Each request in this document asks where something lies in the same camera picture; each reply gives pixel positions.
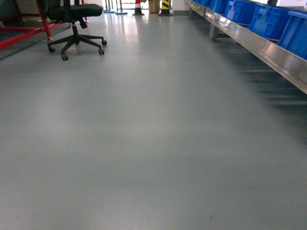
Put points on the yellow black striped bollard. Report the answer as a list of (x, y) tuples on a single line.
[(165, 8)]

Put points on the red white traffic cone right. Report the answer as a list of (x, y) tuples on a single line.
[(138, 9)]

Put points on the black office chair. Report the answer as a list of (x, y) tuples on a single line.
[(62, 11)]

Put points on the red steel table frame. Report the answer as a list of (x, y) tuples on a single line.
[(25, 32)]

